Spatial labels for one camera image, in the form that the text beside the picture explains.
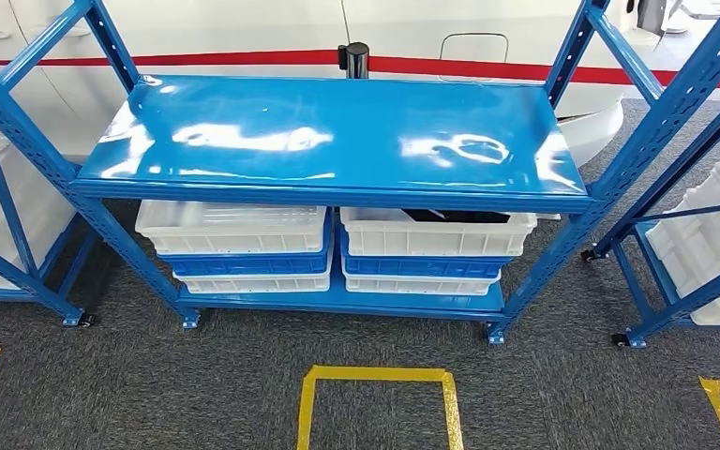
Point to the black plastic part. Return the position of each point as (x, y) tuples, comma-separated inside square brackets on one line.
[(459, 216)]

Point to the black stanchion post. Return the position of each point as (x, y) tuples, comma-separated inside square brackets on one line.
[(355, 59)]

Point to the red barrier belt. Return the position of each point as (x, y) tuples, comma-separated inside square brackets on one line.
[(211, 58), (490, 69)]

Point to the blue plastic crate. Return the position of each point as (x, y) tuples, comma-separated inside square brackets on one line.
[(422, 267), (248, 266)]

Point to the blue metal shelf rack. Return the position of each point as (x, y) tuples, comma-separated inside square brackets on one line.
[(335, 136), (6, 199), (646, 292)]

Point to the white car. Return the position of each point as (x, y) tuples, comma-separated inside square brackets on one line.
[(211, 25)]

